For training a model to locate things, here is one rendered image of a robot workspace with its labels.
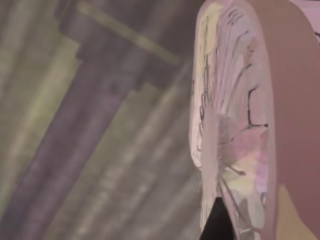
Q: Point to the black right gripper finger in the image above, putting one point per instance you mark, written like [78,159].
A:
[217,221]

